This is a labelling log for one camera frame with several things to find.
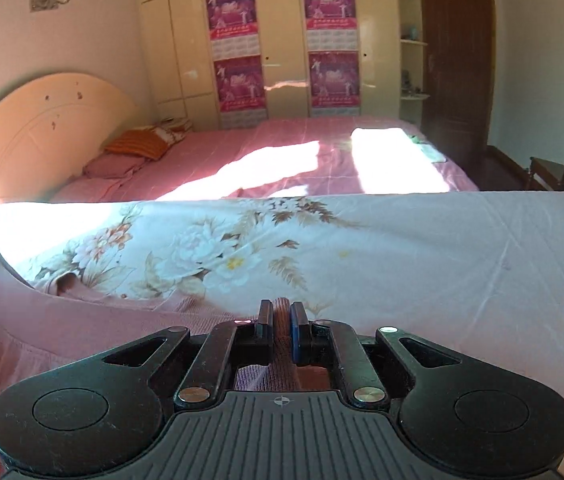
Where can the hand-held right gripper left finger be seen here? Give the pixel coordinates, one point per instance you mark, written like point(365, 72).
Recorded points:
point(266, 322)

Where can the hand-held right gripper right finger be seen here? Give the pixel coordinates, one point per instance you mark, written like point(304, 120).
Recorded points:
point(295, 335)

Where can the pink sweater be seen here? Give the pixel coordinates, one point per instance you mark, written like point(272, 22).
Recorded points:
point(62, 350)

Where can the floral bedsheet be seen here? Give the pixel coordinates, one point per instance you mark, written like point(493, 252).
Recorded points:
point(412, 270)

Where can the cream wooden headboard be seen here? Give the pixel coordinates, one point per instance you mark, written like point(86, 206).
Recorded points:
point(37, 130)

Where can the pink pillow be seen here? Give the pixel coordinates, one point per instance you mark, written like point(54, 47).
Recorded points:
point(112, 166)

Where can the pink bed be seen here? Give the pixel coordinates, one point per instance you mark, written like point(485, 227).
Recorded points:
point(287, 135)

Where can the striped pillow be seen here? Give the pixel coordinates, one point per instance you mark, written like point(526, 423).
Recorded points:
point(137, 144)

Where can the floral pillow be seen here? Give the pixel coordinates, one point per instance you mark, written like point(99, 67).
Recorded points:
point(172, 135)

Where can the small green cloth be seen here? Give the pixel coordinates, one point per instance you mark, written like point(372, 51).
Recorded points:
point(418, 140)

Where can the dark shelf ornament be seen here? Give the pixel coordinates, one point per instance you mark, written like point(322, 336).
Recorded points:
point(407, 85)

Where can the cream corner shelf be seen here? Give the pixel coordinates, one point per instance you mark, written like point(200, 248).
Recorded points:
point(412, 60)

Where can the cream wardrobe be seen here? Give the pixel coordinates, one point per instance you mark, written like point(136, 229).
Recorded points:
point(282, 20)

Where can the dark wooden door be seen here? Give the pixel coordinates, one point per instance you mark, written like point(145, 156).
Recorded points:
point(457, 60)

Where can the teal shelf ornament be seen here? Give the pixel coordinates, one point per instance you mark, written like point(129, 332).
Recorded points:
point(413, 32)

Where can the magenta wall calendar poster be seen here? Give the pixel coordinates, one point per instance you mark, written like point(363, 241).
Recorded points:
point(334, 80)
point(232, 15)
point(239, 87)
point(329, 10)

